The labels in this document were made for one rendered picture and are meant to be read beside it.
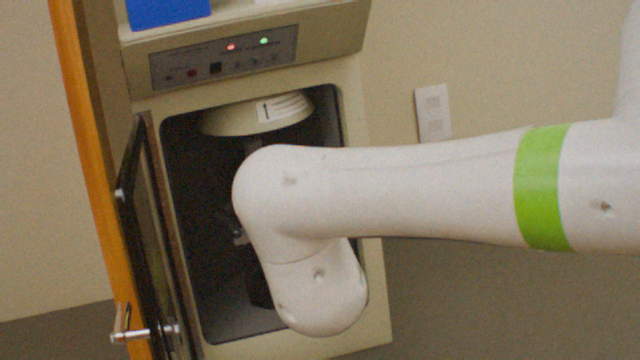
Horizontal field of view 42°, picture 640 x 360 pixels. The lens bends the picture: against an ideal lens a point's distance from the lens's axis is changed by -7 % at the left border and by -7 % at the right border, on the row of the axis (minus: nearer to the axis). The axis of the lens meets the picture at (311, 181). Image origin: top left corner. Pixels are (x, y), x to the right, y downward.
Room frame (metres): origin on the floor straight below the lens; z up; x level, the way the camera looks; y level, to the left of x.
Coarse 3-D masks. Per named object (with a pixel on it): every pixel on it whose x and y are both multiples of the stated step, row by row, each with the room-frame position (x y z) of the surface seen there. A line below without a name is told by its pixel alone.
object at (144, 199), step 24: (144, 144) 1.09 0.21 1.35; (120, 168) 0.89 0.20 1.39; (144, 168) 1.04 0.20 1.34; (120, 192) 0.82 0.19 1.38; (144, 192) 0.99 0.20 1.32; (144, 216) 0.94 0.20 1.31; (144, 240) 0.90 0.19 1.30; (168, 264) 1.07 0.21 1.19; (144, 288) 0.82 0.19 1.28; (168, 288) 1.01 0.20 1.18; (144, 312) 0.82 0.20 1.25; (168, 312) 0.95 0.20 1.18; (168, 336) 0.90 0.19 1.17
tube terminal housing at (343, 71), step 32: (224, 0) 1.17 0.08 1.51; (320, 64) 1.19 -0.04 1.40; (352, 64) 1.20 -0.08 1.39; (160, 96) 1.15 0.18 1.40; (192, 96) 1.15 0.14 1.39; (224, 96) 1.16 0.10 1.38; (256, 96) 1.17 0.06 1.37; (352, 96) 1.20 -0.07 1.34; (352, 128) 1.20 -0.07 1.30; (384, 288) 1.20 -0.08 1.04; (384, 320) 1.20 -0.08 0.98; (224, 352) 1.15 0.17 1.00; (256, 352) 1.16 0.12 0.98; (288, 352) 1.17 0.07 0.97; (320, 352) 1.18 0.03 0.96
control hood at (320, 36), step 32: (288, 0) 1.09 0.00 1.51; (320, 0) 1.08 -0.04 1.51; (352, 0) 1.09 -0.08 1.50; (128, 32) 1.05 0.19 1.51; (160, 32) 1.04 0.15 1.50; (192, 32) 1.05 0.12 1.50; (224, 32) 1.06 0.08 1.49; (320, 32) 1.12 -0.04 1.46; (352, 32) 1.14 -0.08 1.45; (128, 64) 1.06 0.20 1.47; (288, 64) 1.15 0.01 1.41
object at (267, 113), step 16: (272, 96) 1.21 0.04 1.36; (288, 96) 1.22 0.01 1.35; (304, 96) 1.25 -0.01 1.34; (208, 112) 1.23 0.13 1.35; (224, 112) 1.21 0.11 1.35; (240, 112) 1.20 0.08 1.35; (256, 112) 1.19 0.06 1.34; (272, 112) 1.20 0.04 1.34; (288, 112) 1.21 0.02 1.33; (304, 112) 1.23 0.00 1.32; (208, 128) 1.22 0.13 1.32; (224, 128) 1.20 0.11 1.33; (240, 128) 1.19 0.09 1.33; (256, 128) 1.19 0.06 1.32; (272, 128) 1.19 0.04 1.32
